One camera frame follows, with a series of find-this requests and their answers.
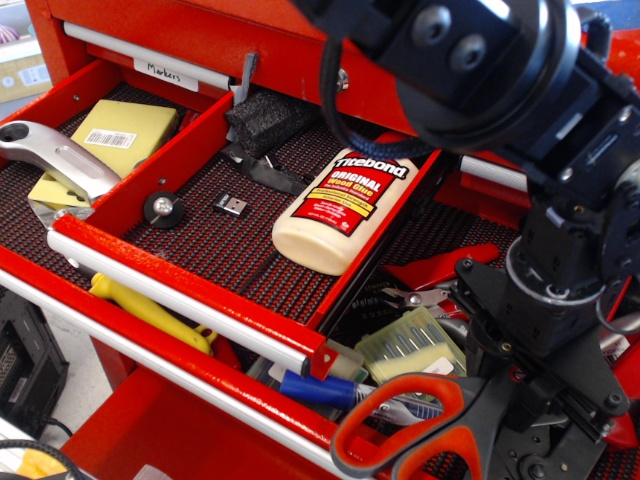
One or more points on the white Markers label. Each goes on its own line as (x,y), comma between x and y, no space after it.
(165,74)

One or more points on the black tape piece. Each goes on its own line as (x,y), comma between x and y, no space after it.
(266,171)

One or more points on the small black USB dongle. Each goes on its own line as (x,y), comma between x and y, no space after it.
(229,204)

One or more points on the silver metal utility knife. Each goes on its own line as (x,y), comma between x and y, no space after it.
(75,168)

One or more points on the yellow sticky note pad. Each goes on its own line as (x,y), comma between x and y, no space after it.
(124,134)

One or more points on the black foam block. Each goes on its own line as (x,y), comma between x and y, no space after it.
(267,119)

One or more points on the blue cap dry erase marker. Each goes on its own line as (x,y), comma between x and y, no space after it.
(345,395)

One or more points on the Titebond wood glue bottle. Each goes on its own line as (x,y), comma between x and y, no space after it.
(331,221)

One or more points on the open red drawer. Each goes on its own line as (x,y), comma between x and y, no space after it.
(213,268)
(219,423)

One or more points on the black knob with screw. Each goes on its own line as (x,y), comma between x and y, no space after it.
(163,210)

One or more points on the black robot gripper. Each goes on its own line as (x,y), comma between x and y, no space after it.
(546,336)

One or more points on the black electronic box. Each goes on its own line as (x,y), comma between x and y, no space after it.
(33,368)

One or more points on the orange grey handled scissors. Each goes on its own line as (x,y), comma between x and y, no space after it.
(472,411)

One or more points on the yellow handled tool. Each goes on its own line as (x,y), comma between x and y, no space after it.
(148,311)

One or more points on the silver drawer lock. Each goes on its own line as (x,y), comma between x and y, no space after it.
(342,80)

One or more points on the red black crimping tool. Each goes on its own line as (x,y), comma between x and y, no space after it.
(572,441)

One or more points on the red metal tool chest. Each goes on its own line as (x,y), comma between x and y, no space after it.
(218,35)

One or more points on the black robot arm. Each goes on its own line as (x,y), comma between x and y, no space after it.
(528,82)

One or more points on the red handled flush cutters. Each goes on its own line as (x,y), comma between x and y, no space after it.
(428,280)

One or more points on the lower open red drawer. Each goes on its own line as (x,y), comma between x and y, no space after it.
(219,423)

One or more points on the upper open red drawer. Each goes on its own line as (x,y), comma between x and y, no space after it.
(213,268)

